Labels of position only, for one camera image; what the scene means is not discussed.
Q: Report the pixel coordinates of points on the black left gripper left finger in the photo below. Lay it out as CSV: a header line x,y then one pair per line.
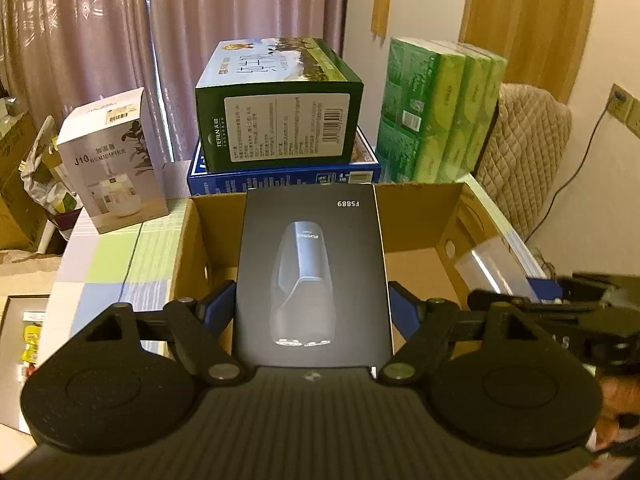
x,y
196,326

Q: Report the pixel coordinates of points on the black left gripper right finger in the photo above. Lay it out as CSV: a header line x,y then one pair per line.
x,y
426,326

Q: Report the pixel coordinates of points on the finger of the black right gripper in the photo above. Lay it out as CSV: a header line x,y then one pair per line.
x,y
588,287
482,300

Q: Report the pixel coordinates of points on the clear plastic container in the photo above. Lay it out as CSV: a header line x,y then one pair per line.
x,y
490,266

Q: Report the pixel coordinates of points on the black shaver box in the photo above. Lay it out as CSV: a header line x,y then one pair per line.
x,y
312,283

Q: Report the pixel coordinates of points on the person right hand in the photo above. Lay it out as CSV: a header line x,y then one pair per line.
x,y
620,396

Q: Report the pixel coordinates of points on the checkered tablecloth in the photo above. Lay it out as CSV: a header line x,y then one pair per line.
x,y
133,265

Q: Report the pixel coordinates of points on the brown cardboard box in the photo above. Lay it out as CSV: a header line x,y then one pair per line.
x,y
425,229

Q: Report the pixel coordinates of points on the quilted beige chair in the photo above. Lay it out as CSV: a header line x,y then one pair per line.
x,y
524,152

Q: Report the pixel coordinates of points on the blue flat box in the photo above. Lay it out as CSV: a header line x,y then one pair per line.
x,y
364,168

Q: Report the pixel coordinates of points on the open floor box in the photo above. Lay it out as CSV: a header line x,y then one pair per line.
x,y
22,318

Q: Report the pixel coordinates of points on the white humidifier box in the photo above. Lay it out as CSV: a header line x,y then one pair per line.
x,y
110,153

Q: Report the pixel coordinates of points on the green tissue pack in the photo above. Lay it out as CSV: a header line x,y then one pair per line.
x,y
438,103

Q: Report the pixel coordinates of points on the brown floor carton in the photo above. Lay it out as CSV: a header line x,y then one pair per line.
x,y
21,220

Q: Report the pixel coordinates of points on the green milk carton box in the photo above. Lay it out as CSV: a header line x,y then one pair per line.
x,y
274,102

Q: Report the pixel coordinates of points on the wooden door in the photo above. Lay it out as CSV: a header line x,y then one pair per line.
x,y
543,40

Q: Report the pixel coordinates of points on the pink curtain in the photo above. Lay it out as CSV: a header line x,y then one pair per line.
x,y
57,55

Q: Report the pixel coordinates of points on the white wall socket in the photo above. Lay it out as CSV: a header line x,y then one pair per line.
x,y
625,108

